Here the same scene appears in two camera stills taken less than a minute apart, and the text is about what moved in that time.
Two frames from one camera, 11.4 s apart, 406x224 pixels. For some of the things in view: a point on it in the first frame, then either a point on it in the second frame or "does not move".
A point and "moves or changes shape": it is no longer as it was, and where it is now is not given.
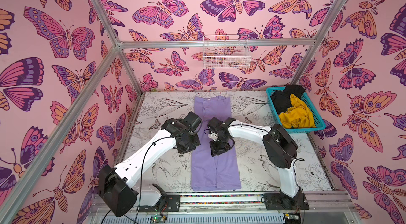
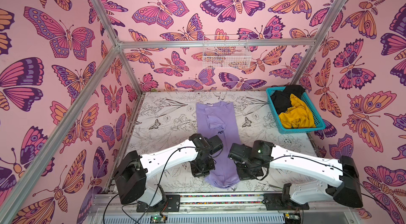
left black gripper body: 191,144 -> 203,168
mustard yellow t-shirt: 298,115 does not move
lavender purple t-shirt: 209,172 moves or changes shape
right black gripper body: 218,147 -> 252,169
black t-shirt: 281,99 does not move
